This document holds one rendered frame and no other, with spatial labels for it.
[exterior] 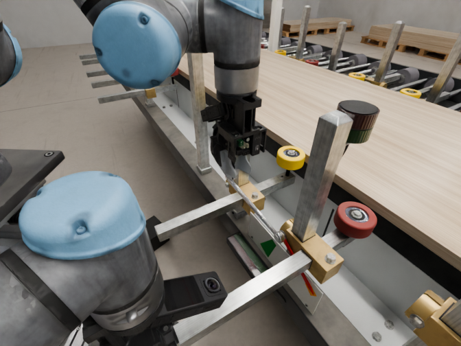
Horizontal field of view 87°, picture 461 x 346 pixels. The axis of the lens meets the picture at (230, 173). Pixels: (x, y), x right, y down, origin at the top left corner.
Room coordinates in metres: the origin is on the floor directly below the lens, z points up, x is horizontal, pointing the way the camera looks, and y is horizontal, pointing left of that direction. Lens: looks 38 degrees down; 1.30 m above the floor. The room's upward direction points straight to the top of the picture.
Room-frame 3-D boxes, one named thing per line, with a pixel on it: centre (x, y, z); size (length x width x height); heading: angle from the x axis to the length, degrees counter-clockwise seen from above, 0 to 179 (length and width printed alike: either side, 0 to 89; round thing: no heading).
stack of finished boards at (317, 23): (8.61, -2.51, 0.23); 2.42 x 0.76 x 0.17; 118
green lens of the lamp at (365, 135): (0.36, -0.20, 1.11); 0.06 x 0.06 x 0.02
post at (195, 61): (0.77, 0.11, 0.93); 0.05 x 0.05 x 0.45; 31
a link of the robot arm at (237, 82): (0.43, -0.01, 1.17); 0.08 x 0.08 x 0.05
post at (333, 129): (0.33, -0.16, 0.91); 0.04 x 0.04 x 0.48; 31
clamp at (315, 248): (0.32, -0.17, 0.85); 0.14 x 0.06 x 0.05; 31
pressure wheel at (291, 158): (0.59, -0.18, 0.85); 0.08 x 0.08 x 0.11
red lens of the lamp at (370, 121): (0.36, -0.20, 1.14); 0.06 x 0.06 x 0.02
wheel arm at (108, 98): (1.35, 0.50, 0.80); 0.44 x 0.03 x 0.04; 121
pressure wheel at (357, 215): (0.36, -0.27, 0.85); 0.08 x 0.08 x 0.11
